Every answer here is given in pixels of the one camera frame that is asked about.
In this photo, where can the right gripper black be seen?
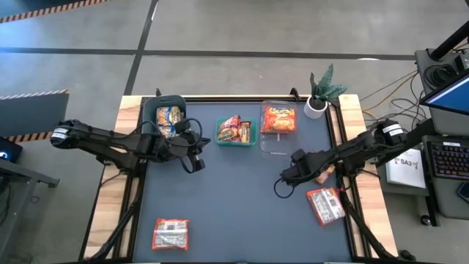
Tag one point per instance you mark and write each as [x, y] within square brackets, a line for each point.
[306, 165]

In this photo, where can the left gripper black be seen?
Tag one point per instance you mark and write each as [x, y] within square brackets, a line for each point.
[187, 146]

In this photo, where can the red Maruchan ramen pack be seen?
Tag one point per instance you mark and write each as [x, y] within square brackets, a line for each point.
[246, 132]
[229, 130]
[324, 176]

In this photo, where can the blue Maruchan ramen pack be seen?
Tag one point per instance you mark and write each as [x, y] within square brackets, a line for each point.
[166, 117]

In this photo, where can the orange Maruchan ramen pack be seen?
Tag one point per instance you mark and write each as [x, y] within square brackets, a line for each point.
[278, 120]

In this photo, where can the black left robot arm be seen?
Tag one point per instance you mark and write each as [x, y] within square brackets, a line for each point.
[110, 143]

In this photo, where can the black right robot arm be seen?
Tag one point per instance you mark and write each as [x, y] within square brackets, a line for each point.
[359, 146]

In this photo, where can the small turquoise plastic bin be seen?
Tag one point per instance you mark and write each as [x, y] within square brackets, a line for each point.
[220, 141]

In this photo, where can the clear plastic bin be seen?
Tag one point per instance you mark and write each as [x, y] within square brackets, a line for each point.
[282, 143]

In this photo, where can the red-orange edged ramen pack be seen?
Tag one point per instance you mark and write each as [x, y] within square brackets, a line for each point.
[170, 234]
[326, 205]

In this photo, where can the potted plant white pot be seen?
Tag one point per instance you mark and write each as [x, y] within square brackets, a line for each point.
[315, 108]

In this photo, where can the dark teal plastic bin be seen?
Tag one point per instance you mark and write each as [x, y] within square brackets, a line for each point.
[150, 110]

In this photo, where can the blue-grey table mat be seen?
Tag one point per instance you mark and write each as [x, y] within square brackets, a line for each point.
[234, 220]

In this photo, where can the white paper sign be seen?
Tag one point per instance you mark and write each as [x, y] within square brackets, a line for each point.
[405, 166]

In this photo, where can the black caster wheel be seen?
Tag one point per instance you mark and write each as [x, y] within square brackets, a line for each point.
[426, 220]

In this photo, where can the black keyboard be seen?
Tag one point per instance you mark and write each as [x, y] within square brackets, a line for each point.
[448, 159]

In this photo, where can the computer monitor blue screen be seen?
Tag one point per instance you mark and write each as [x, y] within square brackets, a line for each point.
[452, 97]

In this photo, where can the grey hazard-striped board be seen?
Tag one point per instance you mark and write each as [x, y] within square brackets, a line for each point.
[33, 113]

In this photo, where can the grey metal stand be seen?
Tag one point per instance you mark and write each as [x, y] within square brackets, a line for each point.
[22, 176]

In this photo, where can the black diagonal pole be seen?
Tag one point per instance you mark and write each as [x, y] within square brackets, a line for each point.
[450, 44]

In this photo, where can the black box with light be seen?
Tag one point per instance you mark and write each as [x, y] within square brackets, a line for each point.
[11, 148]

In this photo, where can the black aluminium table frame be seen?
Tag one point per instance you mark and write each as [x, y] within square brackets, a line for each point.
[122, 224]

